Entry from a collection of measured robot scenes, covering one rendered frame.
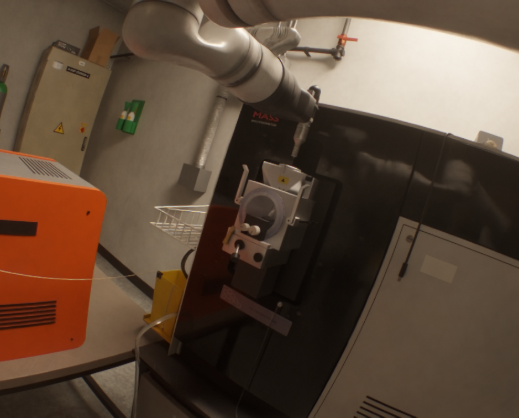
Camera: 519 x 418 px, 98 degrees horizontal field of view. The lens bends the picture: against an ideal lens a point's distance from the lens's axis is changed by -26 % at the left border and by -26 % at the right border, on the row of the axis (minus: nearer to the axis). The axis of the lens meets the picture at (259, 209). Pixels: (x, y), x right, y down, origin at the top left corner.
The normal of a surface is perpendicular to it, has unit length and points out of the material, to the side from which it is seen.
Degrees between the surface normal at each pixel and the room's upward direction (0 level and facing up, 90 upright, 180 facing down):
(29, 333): 90
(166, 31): 115
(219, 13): 164
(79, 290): 90
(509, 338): 90
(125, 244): 90
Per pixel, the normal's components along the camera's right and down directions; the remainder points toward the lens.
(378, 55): -0.51, -0.07
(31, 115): 0.81, 0.32
